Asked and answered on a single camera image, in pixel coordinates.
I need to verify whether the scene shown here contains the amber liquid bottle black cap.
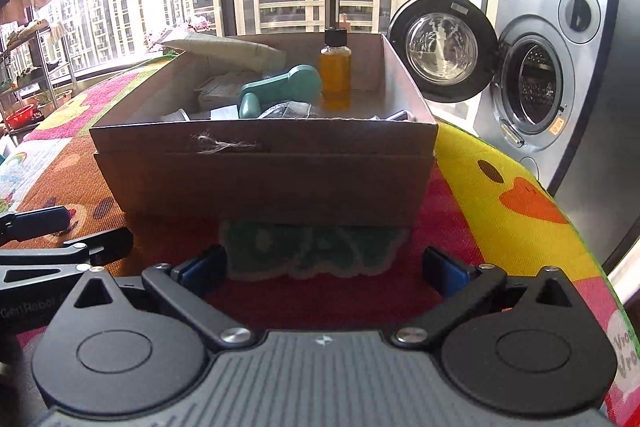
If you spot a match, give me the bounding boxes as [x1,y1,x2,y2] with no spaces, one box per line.
[318,27,354,110]

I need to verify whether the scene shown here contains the silver washing machine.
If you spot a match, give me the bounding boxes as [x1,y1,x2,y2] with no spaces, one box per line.
[472,0,622,198]

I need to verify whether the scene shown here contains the red plastic basin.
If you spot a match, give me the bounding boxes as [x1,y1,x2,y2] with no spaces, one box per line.
[4,103,37,130]

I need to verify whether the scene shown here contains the teal plastic handle tool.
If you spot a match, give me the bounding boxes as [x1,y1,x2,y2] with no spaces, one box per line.
[238,65,323,120]

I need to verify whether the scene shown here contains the pink orchid in white pot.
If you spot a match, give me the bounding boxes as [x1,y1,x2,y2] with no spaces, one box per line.
[143,14,214,56]

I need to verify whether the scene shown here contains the brown cardboard box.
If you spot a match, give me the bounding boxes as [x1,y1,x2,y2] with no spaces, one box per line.
[89,32,440,229]

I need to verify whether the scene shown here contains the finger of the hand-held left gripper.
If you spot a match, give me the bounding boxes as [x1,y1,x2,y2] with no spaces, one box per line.
[0,227,135,282]
[0,206,71,249]

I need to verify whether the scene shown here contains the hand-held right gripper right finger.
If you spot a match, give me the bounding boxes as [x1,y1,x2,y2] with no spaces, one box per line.
[391,246,572,351]

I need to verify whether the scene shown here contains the small potted green plant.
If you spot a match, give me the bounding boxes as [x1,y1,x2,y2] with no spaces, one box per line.
[36,88,74,114]

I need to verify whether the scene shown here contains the metal shoe rack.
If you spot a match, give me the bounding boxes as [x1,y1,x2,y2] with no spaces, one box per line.
[0,19,79,144]

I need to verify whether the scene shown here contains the small white carton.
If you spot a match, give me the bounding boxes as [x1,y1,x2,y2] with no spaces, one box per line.
[195,74,251,114]

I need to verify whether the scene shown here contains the round washing machine door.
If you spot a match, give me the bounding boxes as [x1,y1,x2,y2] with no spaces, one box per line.
[387,0,500,104]

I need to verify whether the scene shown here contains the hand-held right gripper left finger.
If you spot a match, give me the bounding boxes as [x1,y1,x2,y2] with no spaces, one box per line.
[74,244,256,353]

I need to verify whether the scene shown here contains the silver foil packet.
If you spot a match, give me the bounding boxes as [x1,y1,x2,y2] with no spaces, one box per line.
[259,102,314,120]

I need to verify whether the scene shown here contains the colourful printed mat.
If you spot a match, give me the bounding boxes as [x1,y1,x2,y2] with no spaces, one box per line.
[0,51,640,427]

